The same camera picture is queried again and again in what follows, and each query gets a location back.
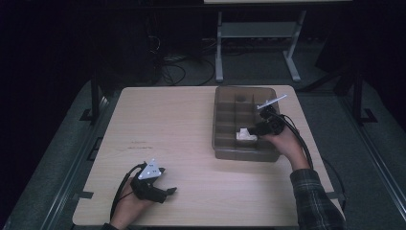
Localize grey metal stand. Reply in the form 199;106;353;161
214;10;306;83

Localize black cable loop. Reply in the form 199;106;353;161
321;157;348;193

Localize person's right hand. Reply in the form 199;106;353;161
262;123;311;173

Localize black frame post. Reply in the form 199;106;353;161
79;71;101;124
352;68;378;126

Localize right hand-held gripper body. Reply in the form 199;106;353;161
255;94;287;137

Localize black floor cables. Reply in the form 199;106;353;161
159;54;216;86

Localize left hand-held gripper black cable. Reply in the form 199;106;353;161
109;163;147;221

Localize hand-held gripper black cable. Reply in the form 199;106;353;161
109;163;147;221
274;113;314;170

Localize right hand-held gripper black cable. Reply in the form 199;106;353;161
274;113;314;170

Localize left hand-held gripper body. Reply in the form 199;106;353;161
129;158;168;204

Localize brown translucent divided storage box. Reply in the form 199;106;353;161
212;85;287;163

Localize black table edge bracket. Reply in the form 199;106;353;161
325;191;347;202
73;191;94;200

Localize person's left hand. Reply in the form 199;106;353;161
109;178;154;230

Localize aluminium frame rail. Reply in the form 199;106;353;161
338;95;406;221
39;95;111;230

